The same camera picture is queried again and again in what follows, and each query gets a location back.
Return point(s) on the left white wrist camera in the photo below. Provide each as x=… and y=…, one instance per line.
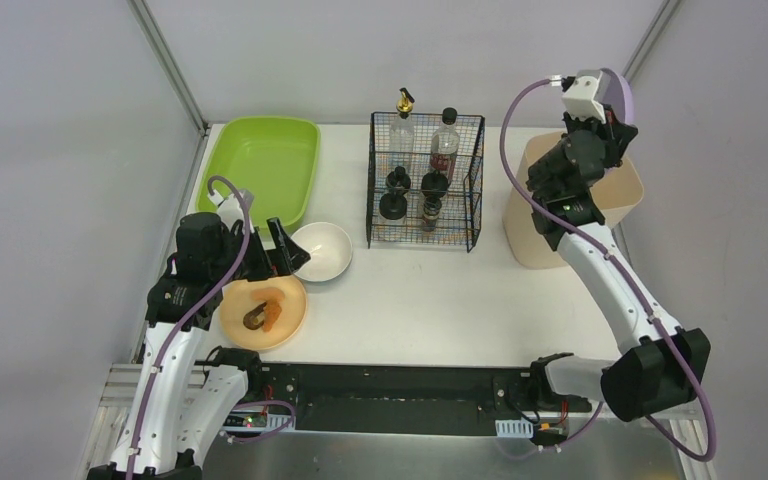
x=228, y=207

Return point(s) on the orange melon slice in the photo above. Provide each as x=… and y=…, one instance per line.
x=267, y=294

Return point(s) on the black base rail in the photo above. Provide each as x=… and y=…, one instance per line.
x=457, y=401

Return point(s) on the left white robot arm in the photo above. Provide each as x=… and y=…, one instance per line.
x=162, y=437

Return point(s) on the dark mussel shell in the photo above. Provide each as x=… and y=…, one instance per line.
x=255, y=318

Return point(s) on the white spice jar black cap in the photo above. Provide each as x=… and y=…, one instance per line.
x=398, y=181

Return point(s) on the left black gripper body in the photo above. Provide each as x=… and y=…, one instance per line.
x=272, y=254

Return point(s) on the beige plastic bin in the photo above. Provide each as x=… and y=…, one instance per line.
x=616, y=195

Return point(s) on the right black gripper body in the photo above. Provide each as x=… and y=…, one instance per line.
x=599, y=128

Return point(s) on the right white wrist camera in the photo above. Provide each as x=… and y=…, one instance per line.
x=583, y=95

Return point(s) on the yellow plate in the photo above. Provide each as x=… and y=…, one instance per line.
x=237, y=302

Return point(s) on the salt grinder jar black lid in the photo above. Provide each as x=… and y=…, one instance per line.
x=434, y=184

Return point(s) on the pepper grinder jar black lid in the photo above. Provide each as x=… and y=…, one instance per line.
x=393, y=207

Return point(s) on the black wire basket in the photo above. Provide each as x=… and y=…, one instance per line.
x=411, y=202

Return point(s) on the white ceramic bowl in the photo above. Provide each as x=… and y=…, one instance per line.
x=330, y=249

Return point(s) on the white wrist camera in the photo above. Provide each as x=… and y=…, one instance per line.
x=228, y=207
x=583, y=95

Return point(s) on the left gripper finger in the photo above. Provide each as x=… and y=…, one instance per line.
x=281, y=240
x=287, y=261

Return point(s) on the clear bottle red label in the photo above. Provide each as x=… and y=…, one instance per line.
x=445, y=144

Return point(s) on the green plastic tub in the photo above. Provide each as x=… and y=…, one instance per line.
x=273, y=157

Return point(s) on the orange food piece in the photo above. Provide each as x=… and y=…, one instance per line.
x=272, y=312

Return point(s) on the clear bottle gold pourer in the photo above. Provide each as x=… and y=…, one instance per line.
x=402, y=130

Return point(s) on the purple plate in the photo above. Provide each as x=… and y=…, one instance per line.
x=618, y=95

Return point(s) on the small brown spice bottle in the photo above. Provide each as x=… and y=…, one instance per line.
x=431, y=208

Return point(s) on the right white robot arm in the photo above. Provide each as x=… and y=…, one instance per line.
x=661, y=363

